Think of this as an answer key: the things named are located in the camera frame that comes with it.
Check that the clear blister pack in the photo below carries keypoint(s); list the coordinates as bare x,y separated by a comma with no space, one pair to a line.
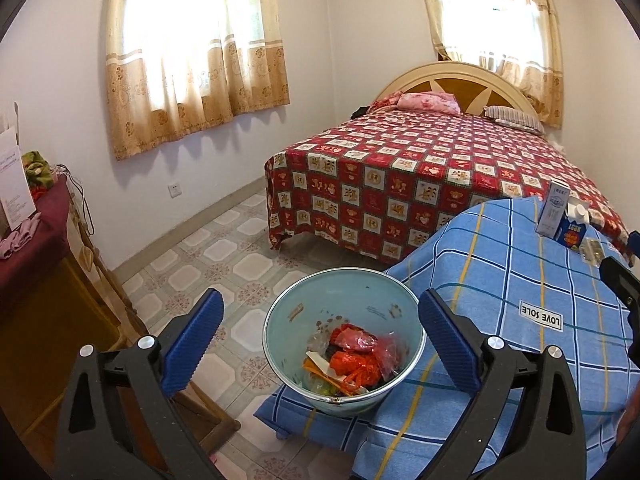
595,250

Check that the blue plaid tablecloth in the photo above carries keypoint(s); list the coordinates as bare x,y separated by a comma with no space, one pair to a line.
500,270

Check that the wooden cabinet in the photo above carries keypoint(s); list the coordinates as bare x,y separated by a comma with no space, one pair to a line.
50,320

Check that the striped pillow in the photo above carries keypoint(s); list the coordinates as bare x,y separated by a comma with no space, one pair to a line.
515,117

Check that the dark red cloth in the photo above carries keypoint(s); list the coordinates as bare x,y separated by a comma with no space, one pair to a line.
45,245

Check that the white wall socket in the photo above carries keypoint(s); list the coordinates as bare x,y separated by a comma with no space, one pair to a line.
175,189

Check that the pink plastic bag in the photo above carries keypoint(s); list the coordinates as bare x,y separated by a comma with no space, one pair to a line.
390,355

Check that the orange snack bag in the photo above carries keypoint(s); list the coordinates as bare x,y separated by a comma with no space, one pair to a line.
320,365

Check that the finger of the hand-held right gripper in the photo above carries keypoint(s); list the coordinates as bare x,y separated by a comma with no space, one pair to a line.
617,275
635,245

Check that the blue milk carton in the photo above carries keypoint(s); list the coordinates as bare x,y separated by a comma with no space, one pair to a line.
570,235

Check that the pink cloth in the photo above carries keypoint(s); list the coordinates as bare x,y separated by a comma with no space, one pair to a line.
20,240

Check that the wide beige floral curtain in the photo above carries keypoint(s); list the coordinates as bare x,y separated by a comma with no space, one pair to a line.
150,125

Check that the clear plastic bag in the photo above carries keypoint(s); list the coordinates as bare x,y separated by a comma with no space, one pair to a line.
320,342

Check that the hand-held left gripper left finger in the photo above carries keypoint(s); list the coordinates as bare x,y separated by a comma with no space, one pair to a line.
192,340

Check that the wooden stool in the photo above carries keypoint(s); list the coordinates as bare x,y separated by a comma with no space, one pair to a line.
210,417

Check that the light blue plastic bin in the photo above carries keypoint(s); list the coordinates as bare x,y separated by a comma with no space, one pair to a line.
350,290

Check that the person's right forearm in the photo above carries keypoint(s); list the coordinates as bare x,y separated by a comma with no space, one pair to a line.
629,415

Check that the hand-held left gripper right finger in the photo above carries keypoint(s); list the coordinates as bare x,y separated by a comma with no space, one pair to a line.
450,345

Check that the green plush toy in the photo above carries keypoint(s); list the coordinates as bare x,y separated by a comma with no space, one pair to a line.
37,170

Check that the pink pillow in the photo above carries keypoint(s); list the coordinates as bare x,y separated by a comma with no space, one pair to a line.
430,102

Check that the tall white carton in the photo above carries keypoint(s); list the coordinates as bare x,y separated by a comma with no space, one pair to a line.
550,210

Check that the cream wooden headboard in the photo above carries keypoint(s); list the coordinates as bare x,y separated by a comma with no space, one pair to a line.
470,90

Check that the narrow beige floral curtain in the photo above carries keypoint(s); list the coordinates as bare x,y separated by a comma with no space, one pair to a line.
550,85

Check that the white paper board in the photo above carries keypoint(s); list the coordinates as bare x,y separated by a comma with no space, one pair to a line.
15,185

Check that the red patterned bedspread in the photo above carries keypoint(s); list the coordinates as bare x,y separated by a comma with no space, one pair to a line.
400,160

